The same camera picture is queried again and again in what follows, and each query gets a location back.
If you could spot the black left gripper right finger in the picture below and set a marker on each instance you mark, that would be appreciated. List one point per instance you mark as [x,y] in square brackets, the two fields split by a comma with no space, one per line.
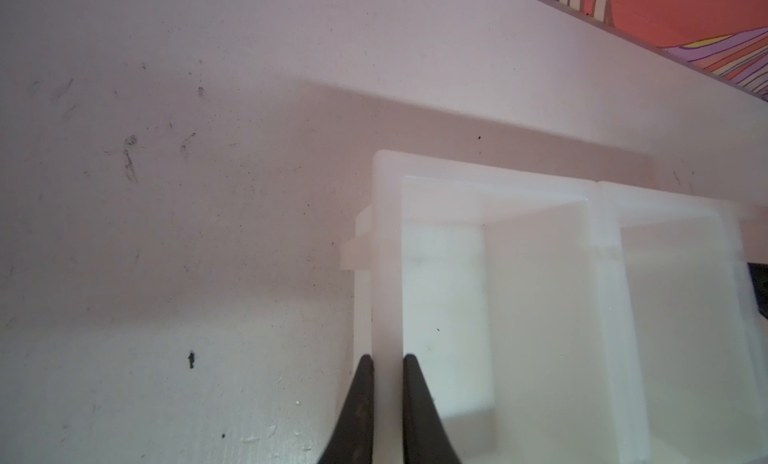
[424,437]

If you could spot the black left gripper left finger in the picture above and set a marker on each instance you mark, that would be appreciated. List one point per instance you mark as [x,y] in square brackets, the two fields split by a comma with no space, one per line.
[352,439]

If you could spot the white container left compartment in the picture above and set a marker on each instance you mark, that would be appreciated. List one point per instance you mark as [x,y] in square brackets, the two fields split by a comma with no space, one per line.
[509,288]

